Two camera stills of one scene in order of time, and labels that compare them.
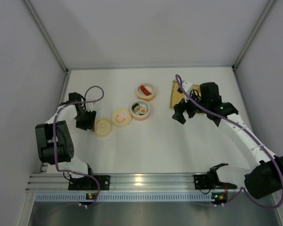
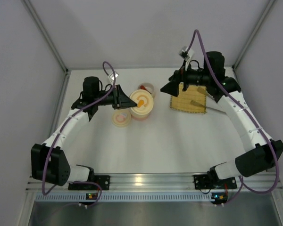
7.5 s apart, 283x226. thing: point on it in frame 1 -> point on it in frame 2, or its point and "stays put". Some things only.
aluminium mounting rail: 45,182 stays put
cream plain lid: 103,127 -> 144,100
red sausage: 145,90 stays put
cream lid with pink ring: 121,117 stays put
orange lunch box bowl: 145,92 stays put
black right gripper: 185,108 -> 182,76
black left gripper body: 87,120 -> 117,96
